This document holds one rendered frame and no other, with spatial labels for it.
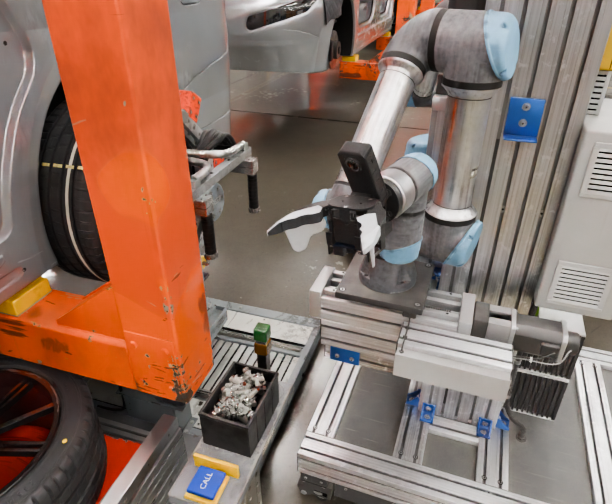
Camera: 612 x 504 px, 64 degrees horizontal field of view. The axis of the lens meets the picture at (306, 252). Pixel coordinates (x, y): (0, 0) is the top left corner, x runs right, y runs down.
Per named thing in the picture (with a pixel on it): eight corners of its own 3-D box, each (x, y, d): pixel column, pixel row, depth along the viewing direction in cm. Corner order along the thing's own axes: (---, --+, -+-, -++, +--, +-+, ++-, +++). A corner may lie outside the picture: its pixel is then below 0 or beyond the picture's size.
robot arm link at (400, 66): (392, -8, 99) (298, 214, 94) (444, -6, 93) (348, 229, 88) (405, 30, 109) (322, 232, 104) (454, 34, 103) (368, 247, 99)
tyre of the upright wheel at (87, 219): (145, 265, 212) (159, 108, 203) (194, 274, 205) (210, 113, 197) (16, 290, 149) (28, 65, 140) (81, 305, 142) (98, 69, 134)
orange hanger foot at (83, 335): (30, 319, 163) (-3, 227, 145) (169, 352, 149) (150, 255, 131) (-12, 352, 149) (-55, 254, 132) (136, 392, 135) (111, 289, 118)
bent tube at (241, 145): (198, 143, 176) (195, 113, 171) (248, 148, 171) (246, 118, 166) (172, 159, 162) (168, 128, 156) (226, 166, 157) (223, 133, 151)
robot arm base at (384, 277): (420, 267, 135) (424, 236, 130) (410, 298, 123) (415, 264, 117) (366, 258, 139) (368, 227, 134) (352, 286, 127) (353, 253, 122)
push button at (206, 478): (201, 470, 122) (200, 464, 121) (226, 477, 120) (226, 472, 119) (186, 495, 116) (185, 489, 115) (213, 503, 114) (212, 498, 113)
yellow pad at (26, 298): (17, 282, 153) (12, 269, 150) (53, 290, 149) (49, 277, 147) (-21, 308, 142) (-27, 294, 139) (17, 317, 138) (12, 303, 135)
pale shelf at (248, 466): (242, 378, 154) (241, 370, 152) (293, 390, 149) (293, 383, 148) (168, 502, 119) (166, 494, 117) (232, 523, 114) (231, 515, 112)
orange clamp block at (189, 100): (178, 121, 174) (183, 97, 175) (198, 123, 172) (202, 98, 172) (167, 114, 167) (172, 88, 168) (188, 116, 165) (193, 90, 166)
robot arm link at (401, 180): (415, 170, 78) (369, 166, 82) (402, 179, 74) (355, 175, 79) (415, 214, 81) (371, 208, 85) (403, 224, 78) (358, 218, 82)
